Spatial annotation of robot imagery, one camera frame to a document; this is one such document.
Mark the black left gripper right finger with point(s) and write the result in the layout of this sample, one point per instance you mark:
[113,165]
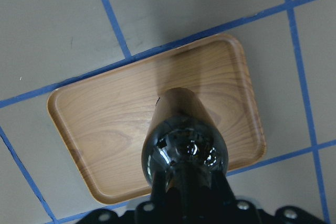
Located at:
[222,188]

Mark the dark wine bottle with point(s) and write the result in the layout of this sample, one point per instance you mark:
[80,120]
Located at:
[183,142]

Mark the wooden tray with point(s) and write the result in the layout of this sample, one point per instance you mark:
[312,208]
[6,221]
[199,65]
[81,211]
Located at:
[105,119]

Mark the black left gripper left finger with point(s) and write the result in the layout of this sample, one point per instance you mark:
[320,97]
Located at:
[158,194]

